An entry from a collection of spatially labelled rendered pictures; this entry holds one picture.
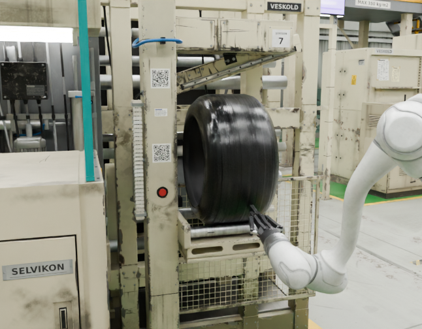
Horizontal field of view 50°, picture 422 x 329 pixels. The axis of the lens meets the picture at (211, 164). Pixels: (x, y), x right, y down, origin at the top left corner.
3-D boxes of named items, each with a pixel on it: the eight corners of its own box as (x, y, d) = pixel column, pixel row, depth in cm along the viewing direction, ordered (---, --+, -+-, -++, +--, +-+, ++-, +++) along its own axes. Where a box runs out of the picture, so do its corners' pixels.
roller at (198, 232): (187, 239, 182) (187, 229, 181) (185, 236, 186) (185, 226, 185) (269, 232, 191) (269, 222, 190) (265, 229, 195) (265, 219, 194)
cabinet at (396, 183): (387, 200, 598) (393, 104, 577) (356, 190, 650) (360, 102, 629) (436, 193, 635) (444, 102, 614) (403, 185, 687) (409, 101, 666)
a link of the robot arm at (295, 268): (260, 260, 152) (289, 271, 157) (278, 290, 138) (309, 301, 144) (277, 234, 149) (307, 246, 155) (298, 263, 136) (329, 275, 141)
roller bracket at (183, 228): (183, 250, 178) (183, 226, 176) (166, 221, 216) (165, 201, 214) (192, 249, 179) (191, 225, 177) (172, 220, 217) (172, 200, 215)
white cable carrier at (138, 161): (136, 219, 183) (132, 100, 175) (134, 216, 188) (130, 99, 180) (147, 219, 185) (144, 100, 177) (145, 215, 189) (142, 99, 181)
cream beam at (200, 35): (167, 50, 200) (167, 15, 198) (158, 53, 224) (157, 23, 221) (294, 53, 216) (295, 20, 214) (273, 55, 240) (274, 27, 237)
